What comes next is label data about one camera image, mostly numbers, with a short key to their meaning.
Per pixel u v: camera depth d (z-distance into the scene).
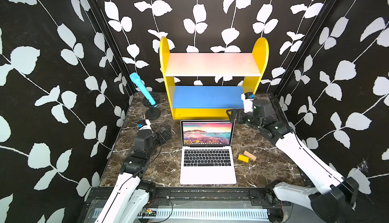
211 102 1.04
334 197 0.37
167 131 0.68
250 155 0.88
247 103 0.66
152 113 1.06
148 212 0.70
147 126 0.67
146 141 0.55
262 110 0.54
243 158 0.86
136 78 0.78
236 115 0.67
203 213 0.70
